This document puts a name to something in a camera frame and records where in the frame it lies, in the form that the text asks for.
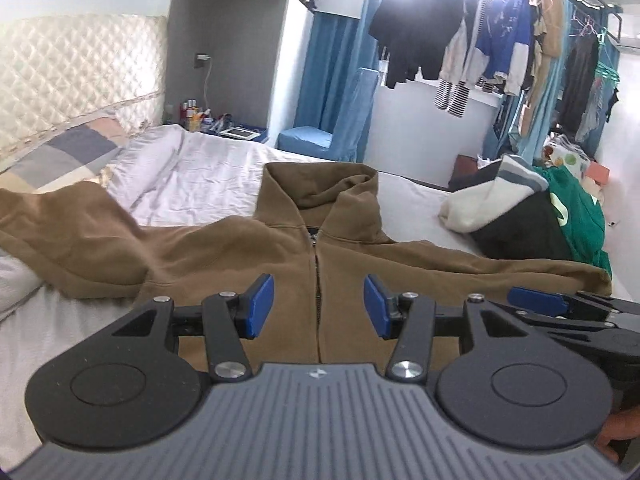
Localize dark red bag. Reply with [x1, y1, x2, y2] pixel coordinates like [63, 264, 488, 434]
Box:
[449, 155, 494, 192]

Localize checkered pillow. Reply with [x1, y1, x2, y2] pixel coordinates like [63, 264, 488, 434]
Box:
[0, 117, 129, 194]

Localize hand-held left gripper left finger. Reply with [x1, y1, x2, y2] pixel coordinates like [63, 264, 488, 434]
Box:
[112, 274, 275, 382]

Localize blue covered chair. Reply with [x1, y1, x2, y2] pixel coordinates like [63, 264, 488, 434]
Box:
[277, 67, 381, 164]

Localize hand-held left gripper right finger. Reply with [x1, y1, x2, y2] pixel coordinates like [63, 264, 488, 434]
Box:
[363, 274, 526, 386]

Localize cream quilted headboard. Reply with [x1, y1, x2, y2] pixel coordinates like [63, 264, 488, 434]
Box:
[0, 14, 169, 162]

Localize green garment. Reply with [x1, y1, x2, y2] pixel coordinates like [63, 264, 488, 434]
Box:
[542, 165, 614, 280]

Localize row of hanging clothes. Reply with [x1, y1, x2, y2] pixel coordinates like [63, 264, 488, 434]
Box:
[367, 0, 622, 147]

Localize person's right hand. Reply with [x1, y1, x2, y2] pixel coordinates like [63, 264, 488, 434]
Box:
[595, 406, 640, 464]

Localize pink box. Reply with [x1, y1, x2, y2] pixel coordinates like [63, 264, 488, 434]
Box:
[584, 160, 612, 194]

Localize brown zip hoodie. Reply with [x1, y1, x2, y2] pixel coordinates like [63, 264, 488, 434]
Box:
[0, 161, 614, 367]

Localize floral cloth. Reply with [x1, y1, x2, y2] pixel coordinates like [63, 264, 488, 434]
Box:
[544, 136, 592, 182]

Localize white crinkled duvet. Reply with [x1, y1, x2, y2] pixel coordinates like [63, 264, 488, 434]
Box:
[0, 124, 332, 322]

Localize group of small bottles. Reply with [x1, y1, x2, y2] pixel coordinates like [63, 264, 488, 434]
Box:
[181, 101, 208, 132]

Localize white charger cable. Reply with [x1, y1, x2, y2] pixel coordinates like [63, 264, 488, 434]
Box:
[201, 62, 214, 112]

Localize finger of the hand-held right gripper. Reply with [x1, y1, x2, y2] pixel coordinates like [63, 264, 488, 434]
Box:
[517, 313, 617, 342]
[507, 286, 640, 319]

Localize black garment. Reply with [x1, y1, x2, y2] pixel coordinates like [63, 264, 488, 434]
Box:
[472, 190, 592, 264]

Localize white and grey sweater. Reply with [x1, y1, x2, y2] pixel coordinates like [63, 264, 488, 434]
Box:
[439, 154, 551, 234]

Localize grey wardrobe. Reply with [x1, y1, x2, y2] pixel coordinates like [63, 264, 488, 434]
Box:
[162, 0, 372, 137]

